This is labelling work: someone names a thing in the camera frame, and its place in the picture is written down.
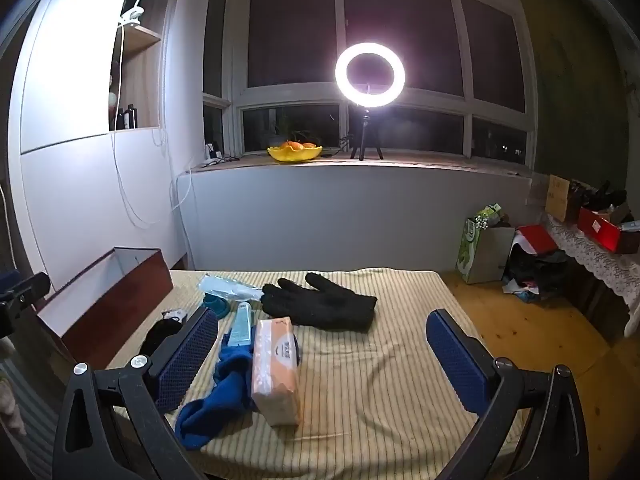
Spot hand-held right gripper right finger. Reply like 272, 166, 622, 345
425, 309, 591, 480

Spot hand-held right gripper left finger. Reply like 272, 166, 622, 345
51, 306, 221, 480

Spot blue sock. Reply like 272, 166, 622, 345
174, 332, 302, 453

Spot brown storage box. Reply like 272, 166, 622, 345
36, 247, 174, 371

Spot orange tissue pack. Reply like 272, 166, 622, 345
251, 317, 305, 429

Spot black knitted glove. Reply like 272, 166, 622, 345
261, 272, 379, 332

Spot person's left hand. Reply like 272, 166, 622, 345
0, 336, 28, 436

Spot black sock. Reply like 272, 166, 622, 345
139, 318, 184, 357

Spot light blue hand cream tube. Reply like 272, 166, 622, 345
222, 302, 257, 348

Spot light blue plastic mask packet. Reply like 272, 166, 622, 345
197, 273, 266, 306

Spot green white carton bag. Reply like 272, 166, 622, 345
455, 203, 516, 285

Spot pile of dark clothes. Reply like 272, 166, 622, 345
502, 244, 572, 307

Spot red cloth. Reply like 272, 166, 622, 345
515, 224, 559, 257

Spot white lace tablecloth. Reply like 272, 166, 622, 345
542, 212, 640, 312

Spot red box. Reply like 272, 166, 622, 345
577, 207, 640, 256

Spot brown cardboard box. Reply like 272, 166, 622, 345
544, 174, 584, 224

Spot white power strip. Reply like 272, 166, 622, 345
197, 142, 224, 169

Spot yellow fruit bowl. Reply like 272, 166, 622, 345
267, 144, 324, 164

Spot teal coiled hair ties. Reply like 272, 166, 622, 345
202, 296, 232, 319

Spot white lamp cable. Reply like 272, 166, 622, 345
109, 25, 194, 227

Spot black ring light cable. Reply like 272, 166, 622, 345
320, 134, 357, 157

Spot wooden wall shelf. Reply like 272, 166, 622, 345
108, 22, 164, 134

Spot window frame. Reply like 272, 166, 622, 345
202, 0, 539, 167

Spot ring light on tripod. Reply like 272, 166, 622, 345
334, 42, 407, 162

